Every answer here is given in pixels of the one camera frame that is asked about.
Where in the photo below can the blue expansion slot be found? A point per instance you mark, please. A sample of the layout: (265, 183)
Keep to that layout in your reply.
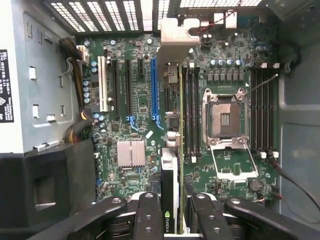
(154, 87)

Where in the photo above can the black plastic fan shroud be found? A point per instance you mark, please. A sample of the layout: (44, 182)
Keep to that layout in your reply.
(62, 162)

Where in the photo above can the round coin battery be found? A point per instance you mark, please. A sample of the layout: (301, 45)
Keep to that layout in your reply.
(255, 185)

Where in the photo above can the CPU socket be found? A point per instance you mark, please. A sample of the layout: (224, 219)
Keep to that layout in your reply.
(225, 117)

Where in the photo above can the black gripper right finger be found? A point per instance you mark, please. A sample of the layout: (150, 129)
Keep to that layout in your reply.
(210, 217)

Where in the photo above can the short black expansion slot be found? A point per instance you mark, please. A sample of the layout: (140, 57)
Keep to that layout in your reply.
(141, 67)

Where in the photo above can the grey power supply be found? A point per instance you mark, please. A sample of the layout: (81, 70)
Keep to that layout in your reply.
(47, 95)

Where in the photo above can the thin metal locking lever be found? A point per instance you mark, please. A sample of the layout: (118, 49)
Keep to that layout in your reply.
(262, 83)

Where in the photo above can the silver chipset heatsink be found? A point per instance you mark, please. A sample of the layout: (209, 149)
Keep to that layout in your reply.
(131, 153)

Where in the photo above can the black RAM slot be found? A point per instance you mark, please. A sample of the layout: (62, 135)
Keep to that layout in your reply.
(198, 112)
(253, 112)
(260, 112)
(193, 112)
(187, 112)
(272, 112)
(266, 112)

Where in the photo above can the metal socket cover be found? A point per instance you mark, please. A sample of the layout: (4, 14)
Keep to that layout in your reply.
(227, 142)

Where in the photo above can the white power connector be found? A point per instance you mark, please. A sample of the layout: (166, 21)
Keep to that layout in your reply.
(83, 53)

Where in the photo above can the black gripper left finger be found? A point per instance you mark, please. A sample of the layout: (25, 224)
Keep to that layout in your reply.
(150, 215)

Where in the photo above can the green motherboard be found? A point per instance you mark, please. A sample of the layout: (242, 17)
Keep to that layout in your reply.
(117, 130)

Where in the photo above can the white expansion slot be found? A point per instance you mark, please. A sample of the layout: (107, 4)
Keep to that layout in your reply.
(103, 85)

